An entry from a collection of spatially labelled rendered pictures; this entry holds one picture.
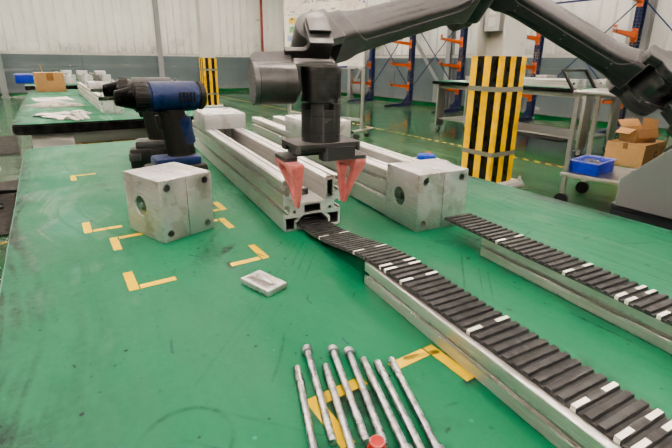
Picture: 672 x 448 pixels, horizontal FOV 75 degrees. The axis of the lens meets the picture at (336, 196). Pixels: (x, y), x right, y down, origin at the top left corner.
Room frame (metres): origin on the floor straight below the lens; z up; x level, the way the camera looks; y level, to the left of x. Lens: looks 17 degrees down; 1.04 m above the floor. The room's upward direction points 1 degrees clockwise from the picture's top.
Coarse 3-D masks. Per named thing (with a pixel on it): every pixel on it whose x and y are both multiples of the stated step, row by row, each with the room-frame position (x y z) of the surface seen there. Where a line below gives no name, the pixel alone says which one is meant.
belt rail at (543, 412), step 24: (384, 288) 0.45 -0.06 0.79; (408, 312) 0.40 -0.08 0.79; (432, 312) 0.37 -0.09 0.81; (432, 336) 0.37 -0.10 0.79; (456, 336) 0.34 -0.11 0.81; (456, 360) 0.34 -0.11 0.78; (480, 360) 0.31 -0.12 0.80; (504, 384) 0.30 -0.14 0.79; (528, 384) 0.27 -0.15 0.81; (528, 408) 0.27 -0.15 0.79; (552, 408) 0.25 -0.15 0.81; (552, 432) 0.25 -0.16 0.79; (576, 432) 0.24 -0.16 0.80; (600, 432) 0.23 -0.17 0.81
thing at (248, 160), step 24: (192, 120) 1.35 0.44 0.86; (216, 144) 1.07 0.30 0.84; (240, 144) 0.95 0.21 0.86; (264, 144) 0.96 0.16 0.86; (240, 168) 0.87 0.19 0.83; (264, 168) 0.73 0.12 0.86; (312, 168) 0.73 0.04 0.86; (264, 192) 0.73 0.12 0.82; (288, 192) 0.66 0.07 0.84; (312, 192) 0.72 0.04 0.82; (336, 192) 0.69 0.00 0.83; (288, 216) 0.65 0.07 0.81; (336, 216) 0.70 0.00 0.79
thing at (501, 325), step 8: (496, 320) 0.35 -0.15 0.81; (504, 320) 0.35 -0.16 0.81; (472, 328) 0.34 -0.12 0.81; (480, 328) 0.34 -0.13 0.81; (488, 328) 0.34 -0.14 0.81; (496, 328) 0.34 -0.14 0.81; (504, 328) 0.34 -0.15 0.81; (512, 328) 0.34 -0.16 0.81; (472, 336) 0.33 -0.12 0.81; (480, 336) 0.33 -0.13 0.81; (488, 336) 0.33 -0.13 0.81
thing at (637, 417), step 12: (624, 408) 0.25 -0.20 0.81; (636, 408) 0.25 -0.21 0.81; (648, 408) 0.25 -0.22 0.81; (612, 420) 0.23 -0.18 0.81; (624, 420) 0.24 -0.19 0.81; (636, 420) 0.24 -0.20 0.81; (648, 420) 0.24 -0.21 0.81; (660, 420) 0.24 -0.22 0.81; (612, 432) 0.23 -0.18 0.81; (624, 432) 0.23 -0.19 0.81; (636, 432) 0.23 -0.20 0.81; (624, 444) 0.22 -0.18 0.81
